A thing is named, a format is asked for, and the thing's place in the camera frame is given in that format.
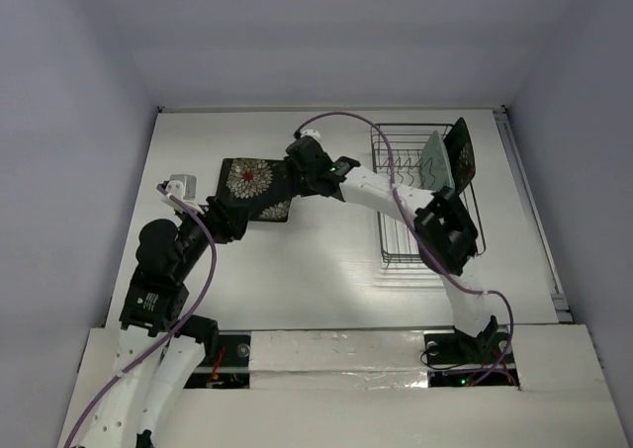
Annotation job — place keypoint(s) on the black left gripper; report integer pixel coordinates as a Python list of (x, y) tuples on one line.
[(227, 220)]

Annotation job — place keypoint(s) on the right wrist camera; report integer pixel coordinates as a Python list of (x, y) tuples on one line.
[(307, 132)]

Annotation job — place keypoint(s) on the black wire dish rack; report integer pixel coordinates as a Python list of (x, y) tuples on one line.
[(396, 151)]

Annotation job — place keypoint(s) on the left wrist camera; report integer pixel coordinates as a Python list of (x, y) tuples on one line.
[(183, 186)]

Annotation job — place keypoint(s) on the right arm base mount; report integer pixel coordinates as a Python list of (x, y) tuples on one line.
[(449, 366)]

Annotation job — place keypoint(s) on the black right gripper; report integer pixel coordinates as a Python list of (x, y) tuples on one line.
[(299, 166)]

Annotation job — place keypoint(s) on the light green round plate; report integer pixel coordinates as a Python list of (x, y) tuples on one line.
[(434, 167)]

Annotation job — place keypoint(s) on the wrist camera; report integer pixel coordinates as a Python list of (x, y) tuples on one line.
[(307, 132), (183, 186)]

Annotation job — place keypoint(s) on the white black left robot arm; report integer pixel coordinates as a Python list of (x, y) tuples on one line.
[(160, 341)]

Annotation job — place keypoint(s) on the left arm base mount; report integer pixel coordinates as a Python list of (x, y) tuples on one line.
[(229, 369)]

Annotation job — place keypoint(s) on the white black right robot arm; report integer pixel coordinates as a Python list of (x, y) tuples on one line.
[(442, 228)]

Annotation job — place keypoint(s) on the black white floral square plate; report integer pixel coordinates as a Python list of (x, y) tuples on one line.
[(261, 185)]

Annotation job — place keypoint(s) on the white foil covered front board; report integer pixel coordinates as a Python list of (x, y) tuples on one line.
[(337, 360)]

